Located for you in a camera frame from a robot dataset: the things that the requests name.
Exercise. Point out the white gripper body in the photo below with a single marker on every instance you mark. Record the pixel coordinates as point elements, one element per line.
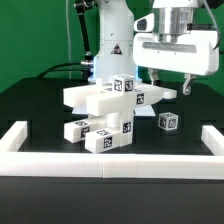
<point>194,53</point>

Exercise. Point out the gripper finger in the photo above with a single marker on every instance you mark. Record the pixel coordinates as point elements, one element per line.
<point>153,75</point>
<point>186,88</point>

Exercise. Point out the white tagged cube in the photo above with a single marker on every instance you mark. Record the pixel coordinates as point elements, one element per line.
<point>168,121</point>
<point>123,83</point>

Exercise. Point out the white chair seat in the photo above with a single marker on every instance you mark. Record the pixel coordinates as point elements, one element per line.
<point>120,123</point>

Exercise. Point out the white chair back frame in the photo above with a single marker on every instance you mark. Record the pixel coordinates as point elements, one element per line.
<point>102,100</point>

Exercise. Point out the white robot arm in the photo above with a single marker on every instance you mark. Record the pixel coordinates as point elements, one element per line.
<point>166,39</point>

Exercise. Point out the white U-shaped obstacle fence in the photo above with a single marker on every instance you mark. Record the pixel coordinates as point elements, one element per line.
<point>13,162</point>

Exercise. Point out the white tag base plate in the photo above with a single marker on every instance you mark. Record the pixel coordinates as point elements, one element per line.
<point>140,111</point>

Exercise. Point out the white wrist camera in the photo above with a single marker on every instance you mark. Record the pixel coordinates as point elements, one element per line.
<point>145,24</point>

